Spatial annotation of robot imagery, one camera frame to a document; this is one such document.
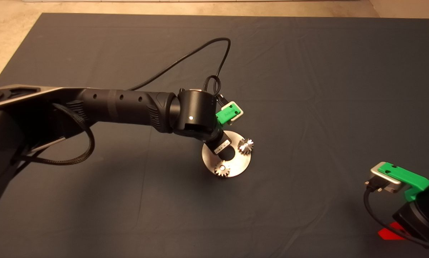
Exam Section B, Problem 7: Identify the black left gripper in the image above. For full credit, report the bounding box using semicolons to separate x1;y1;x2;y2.
202;129;231;156

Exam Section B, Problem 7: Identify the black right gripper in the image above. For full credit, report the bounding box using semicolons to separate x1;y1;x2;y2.
377;184;429;246

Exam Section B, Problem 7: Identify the small steel planetary gear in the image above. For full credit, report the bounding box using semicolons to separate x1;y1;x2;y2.
214;162;231;178
237;138;255;156

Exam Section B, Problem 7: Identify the round metal carrier plate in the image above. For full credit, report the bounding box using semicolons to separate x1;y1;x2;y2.
202;130;251;178

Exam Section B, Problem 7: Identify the dark grey table cloth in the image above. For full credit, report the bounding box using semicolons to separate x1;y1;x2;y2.
0;13;429;258

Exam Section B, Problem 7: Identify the green left camera mount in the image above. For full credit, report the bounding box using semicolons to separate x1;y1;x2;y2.
215;103;241;126

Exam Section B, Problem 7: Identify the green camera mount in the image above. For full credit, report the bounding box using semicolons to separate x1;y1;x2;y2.
215;103;241;126
377;162;429;202

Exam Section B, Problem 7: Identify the thin black right camera cable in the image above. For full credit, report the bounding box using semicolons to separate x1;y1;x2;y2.
363;184;429;252

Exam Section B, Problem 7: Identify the thin black camera cable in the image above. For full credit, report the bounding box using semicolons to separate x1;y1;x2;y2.
129;37;232;91
363;184;429;252

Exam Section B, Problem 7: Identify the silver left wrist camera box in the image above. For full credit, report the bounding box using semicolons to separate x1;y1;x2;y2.
227;101;244;125

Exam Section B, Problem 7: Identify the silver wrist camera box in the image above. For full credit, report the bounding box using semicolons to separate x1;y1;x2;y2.
227;101;244;125
369;166;401;194

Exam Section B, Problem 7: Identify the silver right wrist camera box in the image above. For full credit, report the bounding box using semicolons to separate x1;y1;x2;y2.
369;166;401;194

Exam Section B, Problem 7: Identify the green right camera mount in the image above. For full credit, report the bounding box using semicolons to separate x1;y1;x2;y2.
377;162;429;202

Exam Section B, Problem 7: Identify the thin black braided cable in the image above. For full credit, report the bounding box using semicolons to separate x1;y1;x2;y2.
202;75;222;98

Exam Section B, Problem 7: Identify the thin black left camera cable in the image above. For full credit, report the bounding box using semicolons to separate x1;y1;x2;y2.
129;37;232;91

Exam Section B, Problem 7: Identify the thick black braided hose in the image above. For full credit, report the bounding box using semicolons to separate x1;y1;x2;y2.
19;103;95;166

